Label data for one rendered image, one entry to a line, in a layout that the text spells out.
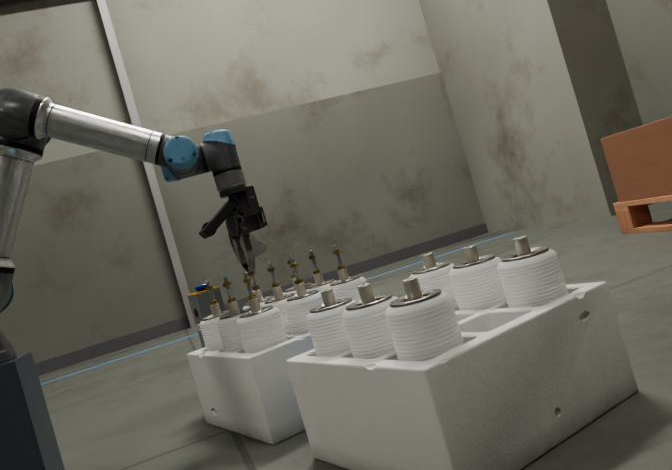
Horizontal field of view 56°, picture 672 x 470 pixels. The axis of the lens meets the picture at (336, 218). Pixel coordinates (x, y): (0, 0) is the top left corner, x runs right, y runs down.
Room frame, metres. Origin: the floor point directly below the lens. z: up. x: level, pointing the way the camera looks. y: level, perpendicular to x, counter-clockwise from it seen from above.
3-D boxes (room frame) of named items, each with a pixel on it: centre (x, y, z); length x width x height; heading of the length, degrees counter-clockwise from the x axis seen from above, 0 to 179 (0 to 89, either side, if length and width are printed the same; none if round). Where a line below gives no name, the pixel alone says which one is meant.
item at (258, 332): (1.36, 0.22, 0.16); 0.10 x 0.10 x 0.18
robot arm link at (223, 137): (1.63, 0.24, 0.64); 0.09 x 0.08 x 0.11; 102
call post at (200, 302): (1.73, 0.40, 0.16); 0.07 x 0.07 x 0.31; 33
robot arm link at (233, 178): (1.63, 0.24, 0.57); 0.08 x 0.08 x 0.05
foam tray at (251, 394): (1.52, 0.18, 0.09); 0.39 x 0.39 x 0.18; 33
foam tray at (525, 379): (1.06, -0.11, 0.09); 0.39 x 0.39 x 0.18; 32
